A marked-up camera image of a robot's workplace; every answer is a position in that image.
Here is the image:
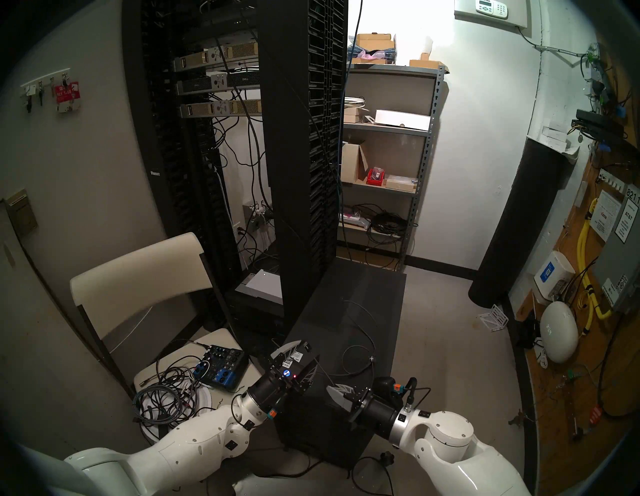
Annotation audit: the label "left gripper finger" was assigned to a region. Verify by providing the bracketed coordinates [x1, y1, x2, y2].
[298, 356, 321, 394]
[270, 340, 312, 363]

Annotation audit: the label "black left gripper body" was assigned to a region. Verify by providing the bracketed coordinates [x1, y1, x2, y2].
[247, 360, 304, 417]

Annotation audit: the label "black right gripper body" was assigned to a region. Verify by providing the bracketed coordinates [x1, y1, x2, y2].
[349, 389, 409, 437]

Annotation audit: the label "black braided USB cable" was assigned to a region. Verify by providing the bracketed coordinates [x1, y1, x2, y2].
[314, 299, 377, 387]

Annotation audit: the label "black workstation tower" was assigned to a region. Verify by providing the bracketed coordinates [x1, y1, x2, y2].
[272, 256, 407, 470]

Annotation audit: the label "blue black audio mixer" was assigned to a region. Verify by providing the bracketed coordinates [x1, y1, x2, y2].
[192, 344, 249, 391]

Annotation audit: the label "white round disc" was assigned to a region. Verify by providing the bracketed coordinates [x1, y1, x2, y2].
[140, 386, 217, 444]

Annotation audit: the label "white flat device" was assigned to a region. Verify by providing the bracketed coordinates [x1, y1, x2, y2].
[235, 270, 284, 304]

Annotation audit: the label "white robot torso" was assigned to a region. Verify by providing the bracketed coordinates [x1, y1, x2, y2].
[232, 472, 351, 496]

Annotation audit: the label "cream folding chair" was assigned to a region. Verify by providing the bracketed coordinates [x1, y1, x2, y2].
[69, 231, 267, 451]

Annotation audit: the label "open cardboard box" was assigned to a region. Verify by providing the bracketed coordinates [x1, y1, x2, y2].
[341, 141, 369, 184]

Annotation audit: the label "white oval dome device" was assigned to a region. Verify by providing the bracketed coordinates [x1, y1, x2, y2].
[540, 301, 580, 364]

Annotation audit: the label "white box blue label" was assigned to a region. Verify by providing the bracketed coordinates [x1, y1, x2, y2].
[533, 251, 576, 302]

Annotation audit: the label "tall black cylinder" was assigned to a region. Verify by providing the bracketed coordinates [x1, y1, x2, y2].
[468, 137, 576, 308]

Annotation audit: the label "black open server rack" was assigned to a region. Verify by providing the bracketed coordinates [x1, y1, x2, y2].
[122, 0, 281, 326]

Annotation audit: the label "grey metal shelving unit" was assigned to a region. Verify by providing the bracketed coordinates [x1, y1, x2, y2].
[337, 64, 447, 272]

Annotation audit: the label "beige rack server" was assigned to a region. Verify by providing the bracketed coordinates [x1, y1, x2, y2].
[172, 42, 260, 73]
[180, 99, 263, 119]

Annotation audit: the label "white flat box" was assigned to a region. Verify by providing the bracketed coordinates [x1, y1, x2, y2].
[375, 109, 432, 132]

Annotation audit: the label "black Dell rack server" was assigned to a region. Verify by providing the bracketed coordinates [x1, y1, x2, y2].
[176, 70, 261, 96]

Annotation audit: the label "white ciena labelled box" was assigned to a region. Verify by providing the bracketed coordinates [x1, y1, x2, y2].
[589, 190, 621, 242]

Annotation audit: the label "large cardboard box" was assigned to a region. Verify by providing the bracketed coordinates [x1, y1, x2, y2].
[356, 33, 397, 65]

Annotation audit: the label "small white boxes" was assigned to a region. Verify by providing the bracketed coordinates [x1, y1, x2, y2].
[540, 125, 581, 154]

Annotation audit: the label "white patch block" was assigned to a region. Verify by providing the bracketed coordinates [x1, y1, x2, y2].
[599, 169, 629, 194]

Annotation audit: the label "red key tag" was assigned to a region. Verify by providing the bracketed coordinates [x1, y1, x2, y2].
[55, 80, 81, 114]

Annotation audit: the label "white key hook rack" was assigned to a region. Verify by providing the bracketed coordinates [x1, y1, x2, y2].
[20, 69, 72, 113]

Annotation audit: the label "white alarm control panel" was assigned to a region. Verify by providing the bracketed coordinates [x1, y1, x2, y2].
[454, 0, 528, 29]

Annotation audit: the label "tangled black cable bundle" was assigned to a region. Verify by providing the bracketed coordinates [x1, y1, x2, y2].
[132, 352, 216, 427]

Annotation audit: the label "wall outlet with plugs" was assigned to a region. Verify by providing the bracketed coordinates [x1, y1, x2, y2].
[242, 200, 274, 231]

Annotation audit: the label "white plastic bracket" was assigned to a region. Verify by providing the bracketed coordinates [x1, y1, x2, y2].
[477, 304, 510, 332]

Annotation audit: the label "black cable coil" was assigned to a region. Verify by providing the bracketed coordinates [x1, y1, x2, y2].
[367, 210, 409, 237]

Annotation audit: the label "yellow cable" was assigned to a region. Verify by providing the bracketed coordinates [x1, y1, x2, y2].
[576, 197, 614, 336]

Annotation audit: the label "grey AT&T enclosure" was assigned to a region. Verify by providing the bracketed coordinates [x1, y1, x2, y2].
[592, 185, 640, 314]

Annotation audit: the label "beige wall plate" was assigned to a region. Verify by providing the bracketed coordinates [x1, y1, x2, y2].
[4, 189, 39, 236]

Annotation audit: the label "black wall router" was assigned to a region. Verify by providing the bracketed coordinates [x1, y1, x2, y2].
[575, 109, 629, 142]

